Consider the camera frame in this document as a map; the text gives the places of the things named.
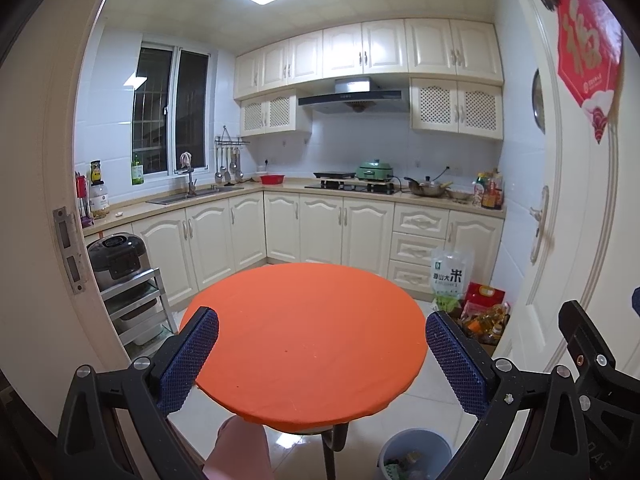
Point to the black rice cooker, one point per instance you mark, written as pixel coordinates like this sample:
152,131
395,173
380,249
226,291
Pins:
117,258

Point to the orange round tablecloth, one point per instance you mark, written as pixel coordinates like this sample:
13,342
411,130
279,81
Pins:
305,346

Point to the cream lower kitchen cabinets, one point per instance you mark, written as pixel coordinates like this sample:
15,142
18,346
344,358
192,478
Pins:
200,241

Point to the metal shelf rack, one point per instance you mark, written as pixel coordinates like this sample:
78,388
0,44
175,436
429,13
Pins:
140,313

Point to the jar on counter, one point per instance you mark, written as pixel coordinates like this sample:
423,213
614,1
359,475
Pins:
98,194

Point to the white door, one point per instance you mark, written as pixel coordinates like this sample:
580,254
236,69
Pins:
590,249

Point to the table leg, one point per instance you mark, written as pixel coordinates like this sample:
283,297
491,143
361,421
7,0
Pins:
333,441

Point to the door strike plate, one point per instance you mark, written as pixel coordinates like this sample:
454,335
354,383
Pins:
71,246

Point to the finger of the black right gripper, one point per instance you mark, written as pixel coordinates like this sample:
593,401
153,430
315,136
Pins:
598,378
635,300

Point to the gas stove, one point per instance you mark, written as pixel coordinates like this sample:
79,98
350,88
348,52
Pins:
348,182

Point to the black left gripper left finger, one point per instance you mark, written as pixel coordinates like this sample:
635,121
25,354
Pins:
91,444

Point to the metal door handle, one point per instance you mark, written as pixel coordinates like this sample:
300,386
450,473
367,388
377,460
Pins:
540,216

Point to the condiment bottles group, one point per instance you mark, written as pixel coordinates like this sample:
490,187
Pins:
488,190

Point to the range hood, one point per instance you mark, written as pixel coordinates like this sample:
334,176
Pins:
359,96

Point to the kitchen window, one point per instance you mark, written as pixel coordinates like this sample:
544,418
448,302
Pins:
169,109

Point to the sink faucet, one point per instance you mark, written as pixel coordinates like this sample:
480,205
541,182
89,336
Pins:
185,161

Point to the hanging utensil rack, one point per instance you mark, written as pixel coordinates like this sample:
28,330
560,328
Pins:
228,159

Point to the red fu door decoration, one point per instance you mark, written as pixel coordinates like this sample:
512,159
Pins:
590,47

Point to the red gift bag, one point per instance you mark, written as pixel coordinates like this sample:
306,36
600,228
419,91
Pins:
479,298

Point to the blue trash bin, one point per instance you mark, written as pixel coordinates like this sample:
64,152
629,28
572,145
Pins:
415,453

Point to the green bottle on windowsill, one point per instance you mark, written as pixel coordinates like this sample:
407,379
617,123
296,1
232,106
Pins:
137,170

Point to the cream kitchen cabinets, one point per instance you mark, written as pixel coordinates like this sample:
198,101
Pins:
200,241
451,70

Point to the white rice bag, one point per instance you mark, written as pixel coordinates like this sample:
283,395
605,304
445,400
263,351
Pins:
451,272

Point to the cardboard box with groceries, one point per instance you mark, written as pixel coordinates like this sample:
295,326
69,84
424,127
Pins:
484,325

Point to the pink trouser leg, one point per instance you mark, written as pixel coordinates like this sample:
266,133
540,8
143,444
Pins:
241,451

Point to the red plastic basin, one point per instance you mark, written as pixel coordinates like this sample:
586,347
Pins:
271,179

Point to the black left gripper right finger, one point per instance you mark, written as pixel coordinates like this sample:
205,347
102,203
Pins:
553,443

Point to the metal wok pan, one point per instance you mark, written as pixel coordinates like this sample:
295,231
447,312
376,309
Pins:
429,187

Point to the green electric cooking pot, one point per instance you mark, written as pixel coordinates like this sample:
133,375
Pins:
375,171

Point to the round wall clock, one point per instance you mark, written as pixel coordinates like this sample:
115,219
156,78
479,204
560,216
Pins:
538,102

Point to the cream upper kitchen cabinets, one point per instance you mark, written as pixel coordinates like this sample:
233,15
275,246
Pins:
451,70

